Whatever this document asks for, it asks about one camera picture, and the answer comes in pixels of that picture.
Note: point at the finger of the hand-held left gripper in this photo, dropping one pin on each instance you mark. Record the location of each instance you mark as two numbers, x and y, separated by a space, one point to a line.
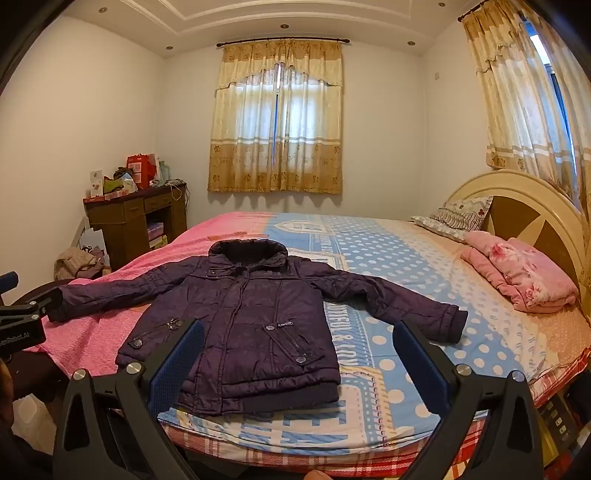
9 280
44 302

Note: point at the beige floral window curtain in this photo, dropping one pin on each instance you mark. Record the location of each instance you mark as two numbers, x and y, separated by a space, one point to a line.
240 138
508 92

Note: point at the pile of clothes on desk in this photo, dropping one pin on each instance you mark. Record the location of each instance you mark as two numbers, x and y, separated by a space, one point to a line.
138 168

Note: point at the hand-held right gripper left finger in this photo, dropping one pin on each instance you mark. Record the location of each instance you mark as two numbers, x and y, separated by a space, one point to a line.
178 364

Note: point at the white paper bag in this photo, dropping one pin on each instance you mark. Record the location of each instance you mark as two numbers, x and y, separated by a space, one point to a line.
90 242

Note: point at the brown wooden desk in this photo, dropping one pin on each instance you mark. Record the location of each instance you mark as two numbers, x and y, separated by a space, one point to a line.
120 230

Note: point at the green bag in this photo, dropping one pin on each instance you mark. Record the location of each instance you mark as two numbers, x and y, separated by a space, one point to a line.
115 185

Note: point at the clear plastic bottle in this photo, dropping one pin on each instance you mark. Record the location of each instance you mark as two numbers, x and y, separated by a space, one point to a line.
162 171

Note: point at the pink blanket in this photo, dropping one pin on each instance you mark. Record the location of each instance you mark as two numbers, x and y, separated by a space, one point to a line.
152 263

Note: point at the stack of books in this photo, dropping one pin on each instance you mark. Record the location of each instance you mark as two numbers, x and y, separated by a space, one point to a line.
157 233

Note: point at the patterned pillow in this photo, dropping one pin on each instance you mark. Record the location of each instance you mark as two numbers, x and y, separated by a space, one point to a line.
455 217

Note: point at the dark maroon cloth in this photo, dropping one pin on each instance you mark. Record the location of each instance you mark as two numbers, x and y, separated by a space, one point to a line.
46 374

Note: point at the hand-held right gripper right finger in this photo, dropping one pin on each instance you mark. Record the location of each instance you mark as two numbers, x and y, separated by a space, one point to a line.
420 364

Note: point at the cream wooden headboard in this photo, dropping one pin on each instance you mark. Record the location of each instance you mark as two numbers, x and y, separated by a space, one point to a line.
545 217

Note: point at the purple padded jacket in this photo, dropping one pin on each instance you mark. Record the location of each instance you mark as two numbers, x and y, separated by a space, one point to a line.
249 314

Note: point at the blue polka dot bedsheet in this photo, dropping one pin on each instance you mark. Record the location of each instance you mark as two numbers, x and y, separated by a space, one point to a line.
392 258

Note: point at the dark curtain rod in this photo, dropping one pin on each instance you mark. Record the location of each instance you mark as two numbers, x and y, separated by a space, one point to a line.
240 42
471 14

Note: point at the folded pink floral quilt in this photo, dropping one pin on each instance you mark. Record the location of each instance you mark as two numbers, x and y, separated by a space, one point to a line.
521 272

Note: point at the white card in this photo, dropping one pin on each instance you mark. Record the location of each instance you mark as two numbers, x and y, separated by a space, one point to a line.
96 184

